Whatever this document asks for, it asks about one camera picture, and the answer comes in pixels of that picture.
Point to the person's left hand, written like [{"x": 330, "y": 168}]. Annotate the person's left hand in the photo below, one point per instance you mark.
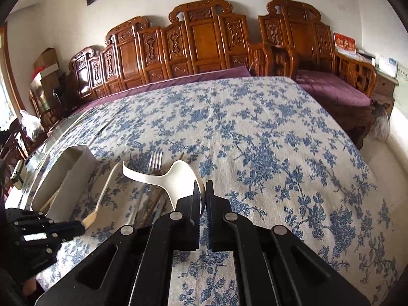
[{"x": 32, "y": 288}]

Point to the carved wooden armchair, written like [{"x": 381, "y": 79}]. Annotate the carved wooden armchair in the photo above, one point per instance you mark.
[{"x": 293, "y": 38}]

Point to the purple sofa cushion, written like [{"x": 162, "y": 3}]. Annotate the purple sofa cushion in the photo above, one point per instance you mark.
[{"x": 191, "y": 78}]

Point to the white cardboard box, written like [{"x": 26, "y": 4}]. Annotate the white cardboard box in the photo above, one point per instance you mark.
[{"x": 49, "y": 74}]

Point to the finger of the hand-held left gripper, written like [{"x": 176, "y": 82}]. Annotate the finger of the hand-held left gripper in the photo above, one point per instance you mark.
[
  {"x": 68, "y": 228},
  {"x": 28, "y": 217}
]

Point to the brown cardboard box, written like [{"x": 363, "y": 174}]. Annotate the brown cardboard box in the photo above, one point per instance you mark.
[{"x": 46, "y": 58}]

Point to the white ceramic spoon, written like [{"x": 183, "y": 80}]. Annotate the white ceramic spoon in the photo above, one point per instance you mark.
[{"x": 178, "y": 181}]

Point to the metal utensil box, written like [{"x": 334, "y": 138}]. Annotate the metal utensil box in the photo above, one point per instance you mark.
[{"x": 76, "y": 178}]

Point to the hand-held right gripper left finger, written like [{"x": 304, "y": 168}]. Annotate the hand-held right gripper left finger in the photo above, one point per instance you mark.
[{"x": 188, "y": 216}]

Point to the purple armchair cushion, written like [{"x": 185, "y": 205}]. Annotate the purple armchair cushion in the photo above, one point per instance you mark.
[{"x": 331, "y": 87}]

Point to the pile of papers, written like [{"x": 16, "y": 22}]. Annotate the pile of papers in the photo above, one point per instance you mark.
[{"x": 365, "y": 55}]

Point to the blue floral tablecloth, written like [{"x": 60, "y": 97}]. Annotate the blue floral tablecloth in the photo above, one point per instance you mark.
[{"x": 271, "y": 165}]

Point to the wooden side table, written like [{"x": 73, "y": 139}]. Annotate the wooden side table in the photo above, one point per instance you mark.
[{"x": 384, "y": 89}]

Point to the grey plastic bag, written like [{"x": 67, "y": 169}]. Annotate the grey plastic bag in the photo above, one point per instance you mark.
[{"x": 379, "y": 124}]

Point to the white wall notice sheet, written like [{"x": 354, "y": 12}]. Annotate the white wall notice sheet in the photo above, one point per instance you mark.
[{"x": 402, "y": 92}]

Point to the carved wooden chair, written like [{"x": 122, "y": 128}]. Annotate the carved wooden chair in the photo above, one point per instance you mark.
[{"x": 12, "y": 146}]

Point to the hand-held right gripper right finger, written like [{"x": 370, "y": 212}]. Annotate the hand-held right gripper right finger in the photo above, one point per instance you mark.
[{"x": 218, "y": 216}]

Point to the white and blue box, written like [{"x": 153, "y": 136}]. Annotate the white and blue box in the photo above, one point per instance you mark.
[{"x": 387, "y": 65}]

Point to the white plastic bag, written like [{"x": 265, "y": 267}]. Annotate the white plastic bag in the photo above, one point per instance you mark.
[{"x": 30, "y": 124}]

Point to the carved wooden sofa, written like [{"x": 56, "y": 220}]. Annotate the carved wooden sofa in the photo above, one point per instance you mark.
[{"x": 197, "y": 38}]

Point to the steel fork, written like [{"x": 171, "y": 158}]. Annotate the steel fork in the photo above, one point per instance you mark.
[{"x": 156, "y": 162}]

